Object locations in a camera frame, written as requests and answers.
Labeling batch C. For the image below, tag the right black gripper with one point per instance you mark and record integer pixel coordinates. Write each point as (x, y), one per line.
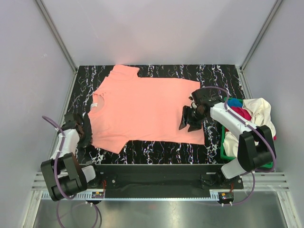
(186, 111)

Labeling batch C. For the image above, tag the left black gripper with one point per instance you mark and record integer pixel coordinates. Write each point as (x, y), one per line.
(88, 139)

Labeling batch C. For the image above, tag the salmon pink t-shirt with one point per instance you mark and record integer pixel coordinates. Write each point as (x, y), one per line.
(127, 107)

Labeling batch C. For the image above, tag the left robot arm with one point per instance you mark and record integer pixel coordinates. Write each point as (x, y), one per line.
(63, 175)

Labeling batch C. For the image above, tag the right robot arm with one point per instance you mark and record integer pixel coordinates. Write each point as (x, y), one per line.
(255, 143)

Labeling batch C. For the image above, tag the green plastic basket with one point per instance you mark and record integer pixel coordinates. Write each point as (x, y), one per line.
(222, 151)

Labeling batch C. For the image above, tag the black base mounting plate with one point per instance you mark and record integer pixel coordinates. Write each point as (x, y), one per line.
(166, 178)

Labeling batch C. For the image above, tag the blue t-shirt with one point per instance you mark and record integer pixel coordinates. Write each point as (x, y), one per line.
(233, 102)

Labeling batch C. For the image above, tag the magenta t-shirt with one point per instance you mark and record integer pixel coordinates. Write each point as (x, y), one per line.
(242, 112)

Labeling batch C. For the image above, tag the left small controller board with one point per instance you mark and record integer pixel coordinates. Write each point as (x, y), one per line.
(98, 195)

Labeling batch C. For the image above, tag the small controller board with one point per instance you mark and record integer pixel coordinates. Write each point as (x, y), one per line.
(227, 196)
(98, 195)

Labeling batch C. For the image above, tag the cream white t-shirt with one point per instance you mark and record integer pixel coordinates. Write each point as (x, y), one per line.
(260, 111)

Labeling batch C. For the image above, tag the right small controller board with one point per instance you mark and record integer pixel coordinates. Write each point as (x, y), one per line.
(227, 196)

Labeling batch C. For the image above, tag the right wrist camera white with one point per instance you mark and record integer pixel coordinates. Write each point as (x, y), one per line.
(193, 105)

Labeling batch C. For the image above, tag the slotted cable duct rail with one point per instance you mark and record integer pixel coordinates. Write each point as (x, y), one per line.
(111, 195)

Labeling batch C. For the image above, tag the right aluminium frame post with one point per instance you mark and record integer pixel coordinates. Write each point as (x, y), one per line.
(263, 30)

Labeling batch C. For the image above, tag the aluminium frame post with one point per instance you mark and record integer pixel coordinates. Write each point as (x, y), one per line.
(263, 30)
(50, 23)

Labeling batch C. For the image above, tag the left aluminium frame post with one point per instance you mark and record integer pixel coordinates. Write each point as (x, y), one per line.
(50, 23)

